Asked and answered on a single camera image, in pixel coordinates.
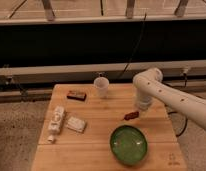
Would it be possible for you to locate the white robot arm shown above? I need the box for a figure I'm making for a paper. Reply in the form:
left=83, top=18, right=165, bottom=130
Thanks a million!
left=133, top=68, right=206, bottom=130

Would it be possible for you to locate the green ceramic bowl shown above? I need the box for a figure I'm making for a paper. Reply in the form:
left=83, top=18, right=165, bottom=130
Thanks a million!
left=109, top=125, right=148, bottom=166

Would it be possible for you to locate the white plastic cup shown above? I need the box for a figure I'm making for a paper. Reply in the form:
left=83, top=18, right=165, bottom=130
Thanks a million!
left=94, top=77, right=109, bottom=98

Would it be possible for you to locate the dark brown rectangular block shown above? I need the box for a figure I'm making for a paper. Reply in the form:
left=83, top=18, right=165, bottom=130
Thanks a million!
left=67, top=91, right=86, bottom=101

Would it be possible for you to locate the white rectangular packet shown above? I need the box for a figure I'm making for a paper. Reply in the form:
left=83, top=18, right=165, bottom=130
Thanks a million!
left=66, top=116, right=87, bottom=133

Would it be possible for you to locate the white tube with cap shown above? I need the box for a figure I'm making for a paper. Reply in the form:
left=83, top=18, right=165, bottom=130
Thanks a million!
left=47, top=106, right=65, bottom=143

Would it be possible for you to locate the black hanging cable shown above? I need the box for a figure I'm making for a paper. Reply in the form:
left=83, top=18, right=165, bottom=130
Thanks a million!
left=114, top=12, right=148, bottom=82

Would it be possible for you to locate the black cable beside table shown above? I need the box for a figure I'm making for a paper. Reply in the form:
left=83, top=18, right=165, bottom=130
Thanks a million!
left=167, top=110, right=190, bottom=138

